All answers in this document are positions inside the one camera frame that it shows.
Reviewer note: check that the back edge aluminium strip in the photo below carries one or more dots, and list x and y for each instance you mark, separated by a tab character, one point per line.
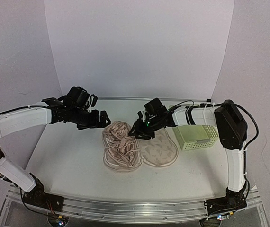
150	98

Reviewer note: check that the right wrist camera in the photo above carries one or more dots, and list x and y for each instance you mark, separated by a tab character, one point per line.
142	114

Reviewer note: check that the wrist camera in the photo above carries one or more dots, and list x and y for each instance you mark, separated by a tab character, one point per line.
142	114
92	100

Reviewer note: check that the floral mesh laundry bag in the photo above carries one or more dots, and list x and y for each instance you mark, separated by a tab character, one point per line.
160	151

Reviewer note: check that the pale green perforated basket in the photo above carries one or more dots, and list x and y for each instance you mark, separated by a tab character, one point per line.
191	137

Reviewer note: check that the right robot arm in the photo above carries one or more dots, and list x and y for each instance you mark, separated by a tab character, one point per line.
236	130

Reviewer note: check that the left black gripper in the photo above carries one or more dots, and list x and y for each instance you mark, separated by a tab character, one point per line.
94	123

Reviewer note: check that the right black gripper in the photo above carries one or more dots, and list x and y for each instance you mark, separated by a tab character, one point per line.
139	131

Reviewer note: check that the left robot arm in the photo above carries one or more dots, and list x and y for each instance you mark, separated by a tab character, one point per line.
16	147

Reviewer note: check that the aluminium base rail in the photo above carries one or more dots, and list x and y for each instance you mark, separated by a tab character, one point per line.
73	212

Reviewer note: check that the pink bra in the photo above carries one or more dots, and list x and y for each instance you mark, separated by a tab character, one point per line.
121	151

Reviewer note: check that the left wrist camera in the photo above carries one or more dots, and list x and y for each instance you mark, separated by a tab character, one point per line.
92	100

